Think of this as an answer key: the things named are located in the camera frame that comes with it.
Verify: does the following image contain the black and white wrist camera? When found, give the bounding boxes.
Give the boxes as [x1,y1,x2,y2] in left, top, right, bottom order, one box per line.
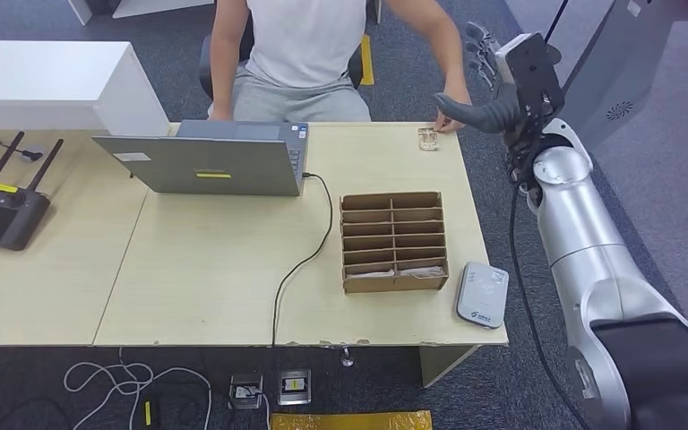
[494,32,566,123]

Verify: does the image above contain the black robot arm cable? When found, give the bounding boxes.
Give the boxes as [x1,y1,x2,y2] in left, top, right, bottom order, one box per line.
[507,133,595,430]

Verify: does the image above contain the open floor socket box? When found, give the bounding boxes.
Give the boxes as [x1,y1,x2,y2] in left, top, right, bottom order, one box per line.
[228,374,265,410]

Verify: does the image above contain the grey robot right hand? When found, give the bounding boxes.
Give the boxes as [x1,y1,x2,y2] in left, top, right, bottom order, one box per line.
[433,21,524,135]

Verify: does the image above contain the cardboard card organizer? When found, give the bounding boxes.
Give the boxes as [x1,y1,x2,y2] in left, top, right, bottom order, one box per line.
[339,191,451,295]

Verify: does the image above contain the white furniture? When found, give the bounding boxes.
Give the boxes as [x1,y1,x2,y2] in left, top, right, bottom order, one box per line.
[65,0,216,28]

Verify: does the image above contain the grey kiosk stand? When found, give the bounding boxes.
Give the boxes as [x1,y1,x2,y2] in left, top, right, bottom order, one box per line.
[557,0,688,150]

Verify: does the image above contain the black floor device yellow label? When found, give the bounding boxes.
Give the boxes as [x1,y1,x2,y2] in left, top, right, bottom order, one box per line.
[139,399,200,430]

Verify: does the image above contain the white box cabinet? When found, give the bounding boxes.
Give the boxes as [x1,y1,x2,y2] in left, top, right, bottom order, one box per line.
[0,39,171,138]

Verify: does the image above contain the white floor cable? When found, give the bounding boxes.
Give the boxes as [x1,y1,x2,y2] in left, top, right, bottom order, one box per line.
[63,349,213,430]

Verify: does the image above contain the yellow floor mat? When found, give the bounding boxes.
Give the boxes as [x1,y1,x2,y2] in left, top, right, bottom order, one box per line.
[270,410,433,430]

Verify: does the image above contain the grey card reader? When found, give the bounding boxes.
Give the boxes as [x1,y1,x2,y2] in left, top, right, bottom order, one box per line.
[455,262,510,330]

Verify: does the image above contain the black stanchion post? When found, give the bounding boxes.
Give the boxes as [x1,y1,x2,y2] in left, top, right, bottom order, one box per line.
[542,0,571,65]

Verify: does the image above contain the grey laptop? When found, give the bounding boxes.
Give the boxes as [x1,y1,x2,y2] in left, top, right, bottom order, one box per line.
[92,120,310,198]

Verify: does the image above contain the black laptop power cable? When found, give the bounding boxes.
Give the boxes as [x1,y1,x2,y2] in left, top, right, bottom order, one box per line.
[271,172,334,348]

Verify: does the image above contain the closed floor socket box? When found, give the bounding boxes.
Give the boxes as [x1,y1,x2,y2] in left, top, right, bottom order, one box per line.
[277,369,313,407]

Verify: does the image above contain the small black cable adapter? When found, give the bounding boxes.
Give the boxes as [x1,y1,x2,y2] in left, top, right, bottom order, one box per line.
[0,138,44,163]

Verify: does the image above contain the person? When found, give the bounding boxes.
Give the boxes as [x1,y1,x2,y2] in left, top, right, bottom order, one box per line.
[207,0,474,133]

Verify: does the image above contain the person's left hand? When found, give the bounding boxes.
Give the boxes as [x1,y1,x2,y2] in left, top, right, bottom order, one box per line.
[433,89,474,133]

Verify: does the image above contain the black remote controller with antennas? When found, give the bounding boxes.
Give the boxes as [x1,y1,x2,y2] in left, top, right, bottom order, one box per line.
[0,131,65,252]

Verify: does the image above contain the yellow floor tape strip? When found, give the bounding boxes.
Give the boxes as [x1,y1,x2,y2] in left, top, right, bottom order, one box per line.
[358,34,375,87]

